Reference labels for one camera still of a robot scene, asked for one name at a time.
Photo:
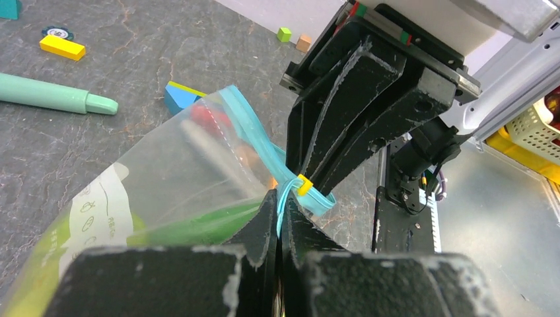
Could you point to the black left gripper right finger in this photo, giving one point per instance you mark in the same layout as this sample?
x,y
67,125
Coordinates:
x,y
321,278

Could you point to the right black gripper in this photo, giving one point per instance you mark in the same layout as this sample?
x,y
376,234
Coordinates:
x,y
368,97

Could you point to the lime green cube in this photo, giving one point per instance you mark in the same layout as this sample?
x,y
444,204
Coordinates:
x,y
284,34

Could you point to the grey toy microphone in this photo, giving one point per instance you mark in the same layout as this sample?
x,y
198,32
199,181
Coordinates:
x,y
223,158

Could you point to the yellow small brick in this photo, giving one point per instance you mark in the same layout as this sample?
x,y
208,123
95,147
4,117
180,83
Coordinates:
x,y
62,47

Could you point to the teal triangle block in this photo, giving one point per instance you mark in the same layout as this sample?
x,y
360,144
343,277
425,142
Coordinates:
x,y
10,9

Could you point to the mint green toy microphone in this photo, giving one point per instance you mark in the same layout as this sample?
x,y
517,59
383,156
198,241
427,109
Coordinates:
x,y
41,94

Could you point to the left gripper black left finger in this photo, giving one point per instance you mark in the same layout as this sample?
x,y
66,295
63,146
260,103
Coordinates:
x,y
233,278

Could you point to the tan wooden cube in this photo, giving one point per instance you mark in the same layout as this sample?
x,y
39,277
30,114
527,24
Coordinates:
x,y
303,43

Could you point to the clear zip top bag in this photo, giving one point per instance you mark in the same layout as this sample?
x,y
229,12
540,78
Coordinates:
x,y
164,179

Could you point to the light green toy bean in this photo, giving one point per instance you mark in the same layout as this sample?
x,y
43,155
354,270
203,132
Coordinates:
x,y
211,228

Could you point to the yellow white outside basket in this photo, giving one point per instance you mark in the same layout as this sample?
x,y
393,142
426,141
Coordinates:
x,y
532,138

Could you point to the teal round token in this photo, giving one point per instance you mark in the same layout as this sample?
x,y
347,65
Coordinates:
x,y
58,31

